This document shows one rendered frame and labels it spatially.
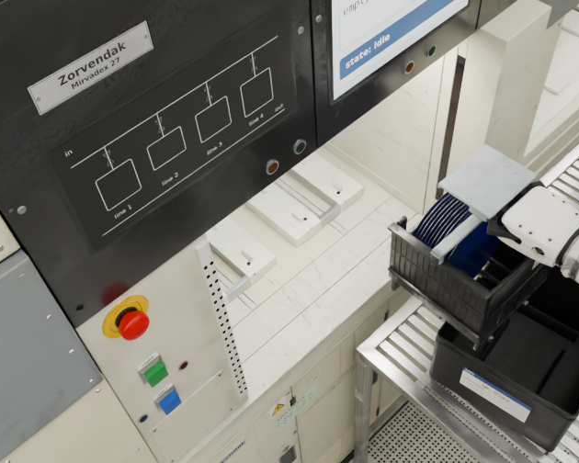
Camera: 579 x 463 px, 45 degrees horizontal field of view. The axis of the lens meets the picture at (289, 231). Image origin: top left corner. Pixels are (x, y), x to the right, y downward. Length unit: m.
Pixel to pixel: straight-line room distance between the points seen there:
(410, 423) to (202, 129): 1.63
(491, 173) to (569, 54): 0.95
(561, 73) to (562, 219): 0.93
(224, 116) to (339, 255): 0.76
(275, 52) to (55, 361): 0.44
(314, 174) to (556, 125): 0.61
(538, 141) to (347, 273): 0.59
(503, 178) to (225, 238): 0.65
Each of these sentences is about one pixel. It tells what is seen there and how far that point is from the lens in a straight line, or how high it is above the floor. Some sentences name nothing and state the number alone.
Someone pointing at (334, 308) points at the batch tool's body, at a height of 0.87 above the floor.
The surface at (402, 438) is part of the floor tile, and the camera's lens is 2.25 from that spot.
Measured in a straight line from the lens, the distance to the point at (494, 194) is 1.11.
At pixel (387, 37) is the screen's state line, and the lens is 0.97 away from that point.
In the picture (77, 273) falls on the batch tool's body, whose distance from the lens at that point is 0.80.
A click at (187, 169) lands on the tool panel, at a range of 0.80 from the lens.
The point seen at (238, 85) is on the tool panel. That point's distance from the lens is 0.79.
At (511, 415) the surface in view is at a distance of 1.43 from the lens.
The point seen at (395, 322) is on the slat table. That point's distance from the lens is 1.55.
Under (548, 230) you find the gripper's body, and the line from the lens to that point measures 1.08.
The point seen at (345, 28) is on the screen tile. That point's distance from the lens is 0.89.
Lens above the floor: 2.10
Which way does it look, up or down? 53 degrees down
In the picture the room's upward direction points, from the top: 6 degrees counter-clockwise
